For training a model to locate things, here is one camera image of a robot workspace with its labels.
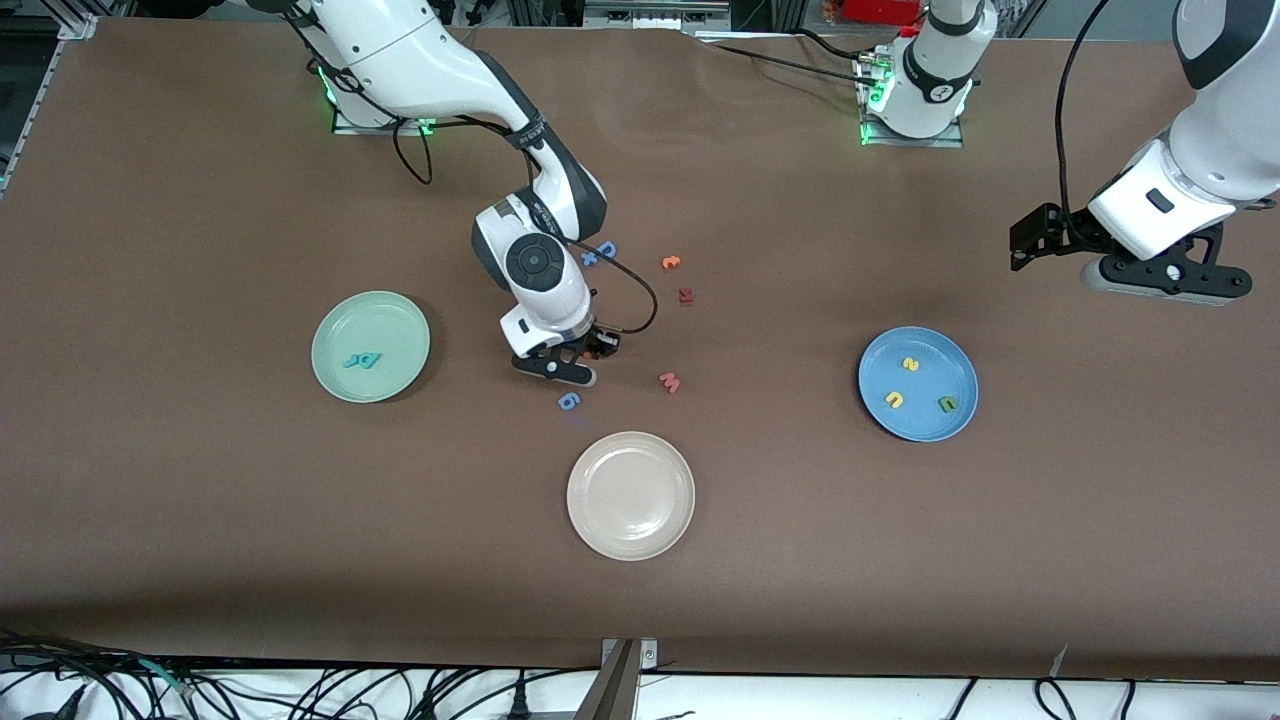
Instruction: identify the aluminium table edge bracket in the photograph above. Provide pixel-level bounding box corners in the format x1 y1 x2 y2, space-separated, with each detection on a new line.
575 637 659 720

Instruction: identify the black table cable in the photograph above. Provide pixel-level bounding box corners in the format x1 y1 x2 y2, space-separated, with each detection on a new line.
795 28 881 63
698 40 869 89

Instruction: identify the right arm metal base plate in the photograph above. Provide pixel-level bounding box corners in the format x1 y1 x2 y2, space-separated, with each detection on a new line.
332 100 439 136

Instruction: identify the beige plate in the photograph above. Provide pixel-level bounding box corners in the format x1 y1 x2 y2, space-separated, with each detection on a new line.
566 431 696 562

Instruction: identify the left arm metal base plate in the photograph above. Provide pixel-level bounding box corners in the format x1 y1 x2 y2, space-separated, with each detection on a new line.
858 50 966 149

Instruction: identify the blue plate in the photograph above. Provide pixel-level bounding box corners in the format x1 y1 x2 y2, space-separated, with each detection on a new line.
857 326 980 443

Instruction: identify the black cable tangle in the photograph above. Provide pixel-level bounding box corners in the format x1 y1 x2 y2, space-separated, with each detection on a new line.
0 628 601 720

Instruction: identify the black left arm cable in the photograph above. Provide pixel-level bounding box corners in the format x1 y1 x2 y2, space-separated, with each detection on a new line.
1055 0 1113 223

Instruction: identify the red box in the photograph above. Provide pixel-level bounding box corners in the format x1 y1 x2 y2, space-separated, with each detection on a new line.
843 0 926 27

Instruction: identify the pale green plate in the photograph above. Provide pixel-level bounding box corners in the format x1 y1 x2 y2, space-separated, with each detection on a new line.
311 290 432 404

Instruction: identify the aluminium frame rail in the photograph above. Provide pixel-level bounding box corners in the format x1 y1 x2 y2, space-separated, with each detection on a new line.
0 40 61 201

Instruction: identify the black looped cable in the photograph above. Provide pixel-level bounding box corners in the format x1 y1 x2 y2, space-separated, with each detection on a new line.
1033 678 1079 720

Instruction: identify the teal cable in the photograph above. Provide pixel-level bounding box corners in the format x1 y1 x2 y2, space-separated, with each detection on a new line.
138 658 196 698

